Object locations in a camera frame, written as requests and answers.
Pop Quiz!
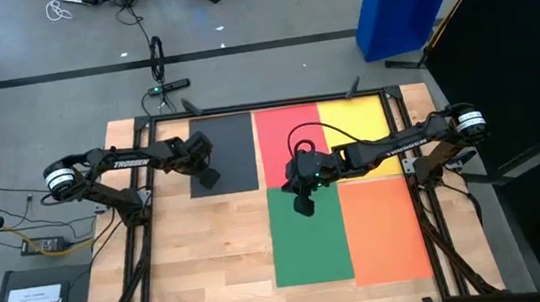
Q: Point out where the black paper sheet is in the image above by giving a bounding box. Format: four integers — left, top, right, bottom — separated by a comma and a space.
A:
182, 112, 261, 199

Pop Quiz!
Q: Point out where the red paper sheet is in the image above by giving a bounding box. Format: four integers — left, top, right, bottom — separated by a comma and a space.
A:
253, 103, 334, 191

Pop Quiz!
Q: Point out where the yellow paper sheet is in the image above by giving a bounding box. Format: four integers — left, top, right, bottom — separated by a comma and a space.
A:
315, 93, 403, 185

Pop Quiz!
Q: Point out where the green paper sheet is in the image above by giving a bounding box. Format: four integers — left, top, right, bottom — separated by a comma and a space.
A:
265, 179, 356, 289

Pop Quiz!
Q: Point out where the orange paper sheet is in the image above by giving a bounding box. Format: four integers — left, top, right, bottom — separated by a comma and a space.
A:
337, 173, 435, 289

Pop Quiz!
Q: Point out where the black USB hub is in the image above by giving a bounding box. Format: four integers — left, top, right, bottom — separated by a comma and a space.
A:
145, 77, 192, 99

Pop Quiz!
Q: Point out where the black clamp lever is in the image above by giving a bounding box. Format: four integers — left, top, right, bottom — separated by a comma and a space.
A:
443, 148, 478, 168

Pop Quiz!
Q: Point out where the blue plastic bin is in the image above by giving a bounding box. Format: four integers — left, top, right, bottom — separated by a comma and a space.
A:
351, 0, 466, 65

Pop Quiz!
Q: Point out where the black partition panel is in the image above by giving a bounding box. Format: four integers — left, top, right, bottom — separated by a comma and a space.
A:
416, 0, 540, 302

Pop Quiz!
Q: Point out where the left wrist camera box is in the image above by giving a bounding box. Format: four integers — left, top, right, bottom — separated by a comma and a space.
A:
196, 165, 224, 192

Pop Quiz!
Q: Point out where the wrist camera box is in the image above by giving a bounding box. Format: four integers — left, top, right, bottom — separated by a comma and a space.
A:
292, 192, 318, 220
196, 165, 224, 192

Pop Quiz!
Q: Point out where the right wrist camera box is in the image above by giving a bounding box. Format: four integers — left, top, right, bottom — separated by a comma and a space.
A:
292, 192, 318, 220

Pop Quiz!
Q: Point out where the black aluminium table frame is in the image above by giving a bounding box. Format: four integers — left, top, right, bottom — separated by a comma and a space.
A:
59, 76, 511, 302

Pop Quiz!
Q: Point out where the coiled black cable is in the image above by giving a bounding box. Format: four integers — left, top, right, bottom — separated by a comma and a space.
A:
146, 34, 168, 86

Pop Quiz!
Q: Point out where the yellow floor cable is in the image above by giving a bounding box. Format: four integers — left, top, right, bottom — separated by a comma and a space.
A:
0, 203, 97, 265

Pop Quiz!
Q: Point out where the black floor cable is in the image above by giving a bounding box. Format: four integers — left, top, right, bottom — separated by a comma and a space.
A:
0, 171, 132, 301

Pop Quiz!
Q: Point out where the white cable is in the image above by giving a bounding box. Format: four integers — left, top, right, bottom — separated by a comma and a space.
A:
43, 0, 75, 24

